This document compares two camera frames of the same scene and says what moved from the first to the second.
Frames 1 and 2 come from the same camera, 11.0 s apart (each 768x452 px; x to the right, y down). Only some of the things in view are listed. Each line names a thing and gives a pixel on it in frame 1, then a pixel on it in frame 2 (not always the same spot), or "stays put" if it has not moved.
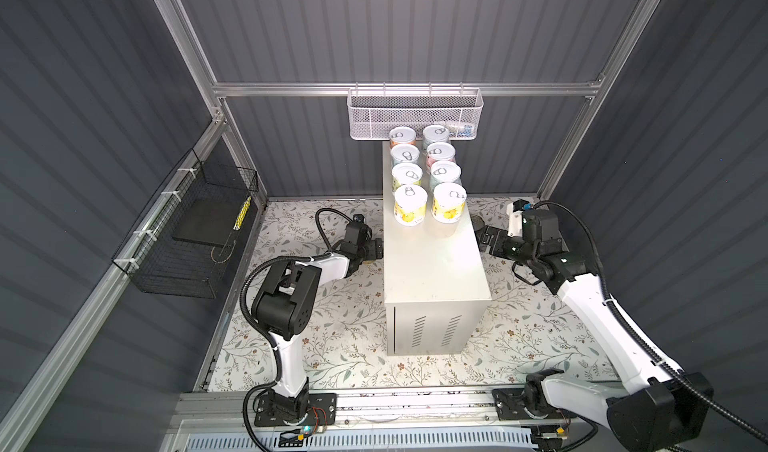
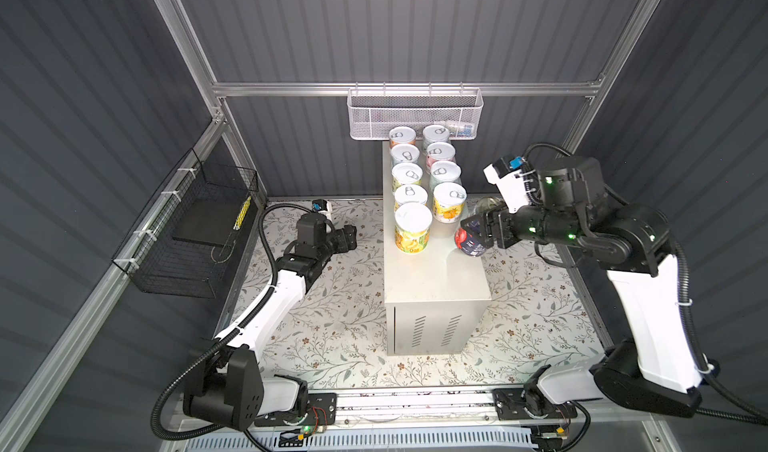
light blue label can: (405, 153) stays put
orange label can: (402, 135) stays put
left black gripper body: (370, 250) -> (338, 242)
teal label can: (435, 133) stays put
